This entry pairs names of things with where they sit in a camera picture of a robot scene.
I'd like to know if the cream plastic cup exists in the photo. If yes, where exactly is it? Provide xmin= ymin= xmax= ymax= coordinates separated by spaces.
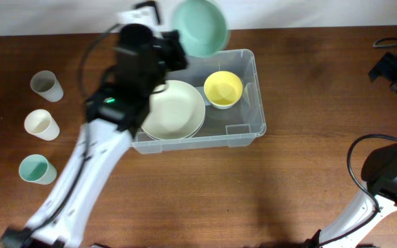
xmin=24 ymin=109 xmax=60 ymax=141

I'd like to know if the grey plastic cup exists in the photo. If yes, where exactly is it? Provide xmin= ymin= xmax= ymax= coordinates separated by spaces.
xmin=30 ymin=70 xmax=63 ymax=102

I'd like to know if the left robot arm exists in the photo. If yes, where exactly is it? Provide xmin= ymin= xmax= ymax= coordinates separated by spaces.
xmin=0 ymin=1 xmax=187 ymax=247

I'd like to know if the clear plastic storage container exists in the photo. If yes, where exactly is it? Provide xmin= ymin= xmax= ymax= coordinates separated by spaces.
xmin=132 ymin=49 xmax=267 ymax=154

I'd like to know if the beige plate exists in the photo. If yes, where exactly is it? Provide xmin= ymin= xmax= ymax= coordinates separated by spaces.
xmin=141 ymin=80 xmax=205 ymax=140

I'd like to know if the mint green plastic cup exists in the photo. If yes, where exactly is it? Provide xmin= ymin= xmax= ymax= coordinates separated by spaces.
xmin=19 ymin=154 xmax=57 ymax=185

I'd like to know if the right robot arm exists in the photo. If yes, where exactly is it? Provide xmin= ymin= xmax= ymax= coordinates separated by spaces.
xmin=303 ymin=53 xmax=397 ymax=247

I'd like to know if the mint green plastic bowl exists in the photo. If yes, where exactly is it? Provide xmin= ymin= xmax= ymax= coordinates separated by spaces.
xmin=171 ymin=0 xmax=230 ymax=57

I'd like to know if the yellow plastic bowl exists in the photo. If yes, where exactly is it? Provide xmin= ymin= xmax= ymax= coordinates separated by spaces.
xmin=203 ymin=71 xmax=243 ymax=104

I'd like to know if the white plastic bowl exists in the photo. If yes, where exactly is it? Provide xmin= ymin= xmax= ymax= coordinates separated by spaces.
xmin=211 ymin=102 xmax=235 ymax=110

